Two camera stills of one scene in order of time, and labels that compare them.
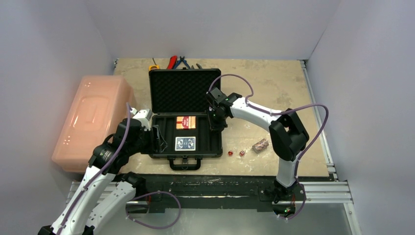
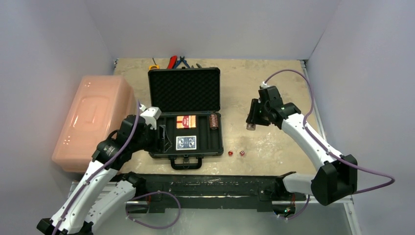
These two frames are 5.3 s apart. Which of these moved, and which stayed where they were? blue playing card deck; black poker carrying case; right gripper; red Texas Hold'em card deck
Moved: right gripper
Stayed: black poker carrying case; blue playing card deck; red Texas Hold'em card deck
